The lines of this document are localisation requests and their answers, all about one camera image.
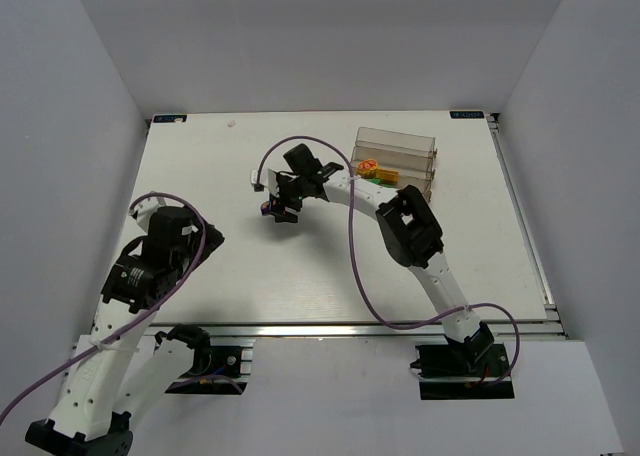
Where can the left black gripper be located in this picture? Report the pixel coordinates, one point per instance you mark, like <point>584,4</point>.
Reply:
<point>211,237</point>

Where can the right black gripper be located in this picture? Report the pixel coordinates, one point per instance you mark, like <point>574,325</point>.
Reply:
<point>286,202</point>

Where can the purple rounded lego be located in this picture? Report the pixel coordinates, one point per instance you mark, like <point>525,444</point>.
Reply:
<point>266,208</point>

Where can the orange rounded lego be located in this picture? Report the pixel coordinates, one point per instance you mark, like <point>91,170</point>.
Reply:
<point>367,169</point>

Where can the yellow rectangular lego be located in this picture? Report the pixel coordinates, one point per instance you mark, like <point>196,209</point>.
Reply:
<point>388,177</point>

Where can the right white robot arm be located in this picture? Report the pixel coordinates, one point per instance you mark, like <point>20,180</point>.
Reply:
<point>410,232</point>

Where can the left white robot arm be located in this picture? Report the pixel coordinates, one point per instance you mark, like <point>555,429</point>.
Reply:
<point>101,405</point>

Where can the clear tiered container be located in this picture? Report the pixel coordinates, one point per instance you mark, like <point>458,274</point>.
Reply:
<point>412,156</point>

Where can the left blue label sticker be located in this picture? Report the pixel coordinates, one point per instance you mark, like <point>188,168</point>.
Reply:
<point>169,118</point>

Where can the blue label sticker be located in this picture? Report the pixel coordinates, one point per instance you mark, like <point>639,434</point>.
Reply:
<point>169,118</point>
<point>466,114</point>

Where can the right blue label sticker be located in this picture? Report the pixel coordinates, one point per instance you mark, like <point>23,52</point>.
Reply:
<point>466,114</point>

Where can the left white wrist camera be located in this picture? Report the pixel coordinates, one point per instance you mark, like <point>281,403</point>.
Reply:
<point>143,208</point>

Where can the aluminium table rail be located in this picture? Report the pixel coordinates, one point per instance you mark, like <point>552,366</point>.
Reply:
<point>536,329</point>

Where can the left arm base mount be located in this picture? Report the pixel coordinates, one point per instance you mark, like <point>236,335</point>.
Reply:
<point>222,370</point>

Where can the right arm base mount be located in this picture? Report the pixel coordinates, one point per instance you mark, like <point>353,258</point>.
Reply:
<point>446,376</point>

